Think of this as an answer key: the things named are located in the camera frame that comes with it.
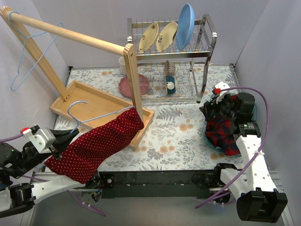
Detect red polka dot skirt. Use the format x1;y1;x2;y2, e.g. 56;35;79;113
45;108;144;184

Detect light blue wire hanger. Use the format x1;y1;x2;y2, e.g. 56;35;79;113
67;100;134;134

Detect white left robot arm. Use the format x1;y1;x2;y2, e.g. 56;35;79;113
0;125;100;218

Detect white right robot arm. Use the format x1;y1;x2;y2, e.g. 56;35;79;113
196;90;288;223

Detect blue hanger on rod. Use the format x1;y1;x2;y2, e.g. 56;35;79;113
4;10;69;99

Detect red plaid garment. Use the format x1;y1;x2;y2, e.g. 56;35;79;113
204;94;243;156

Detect teal transparent plastic basin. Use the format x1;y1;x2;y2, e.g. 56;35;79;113
203;92;261;152

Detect wooden clothes rack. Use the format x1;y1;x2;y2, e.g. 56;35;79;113
0;6;154;150

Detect floral table mat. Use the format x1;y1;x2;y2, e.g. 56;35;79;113
44;63;264;172

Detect stainless steel dish rack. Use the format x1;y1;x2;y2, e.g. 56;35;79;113
136;14;217;103

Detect pink dotted plate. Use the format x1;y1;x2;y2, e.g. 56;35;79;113
119;74;149;98

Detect cream floral plate right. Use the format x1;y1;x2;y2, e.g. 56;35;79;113
156;22;178;52

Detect cream floral plate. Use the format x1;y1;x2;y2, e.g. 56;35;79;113
138;23;159;52
156;22;178;52

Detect blue plate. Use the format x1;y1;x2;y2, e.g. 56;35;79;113
176;4;195;51

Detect cream floral plate left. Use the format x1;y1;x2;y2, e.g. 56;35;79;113
138;23;159;52

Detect white cup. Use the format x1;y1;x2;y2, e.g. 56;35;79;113
118;56;127;75

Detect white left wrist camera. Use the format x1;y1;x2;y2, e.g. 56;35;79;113
21;125;56;154

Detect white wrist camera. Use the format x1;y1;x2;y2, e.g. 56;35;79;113
21;125;56;154
212;81;230;103

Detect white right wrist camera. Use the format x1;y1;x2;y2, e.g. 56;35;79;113
212;81;230;103

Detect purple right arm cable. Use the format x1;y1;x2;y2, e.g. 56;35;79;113
195;86;270;209

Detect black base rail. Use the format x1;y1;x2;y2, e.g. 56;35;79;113
77;169;224;199

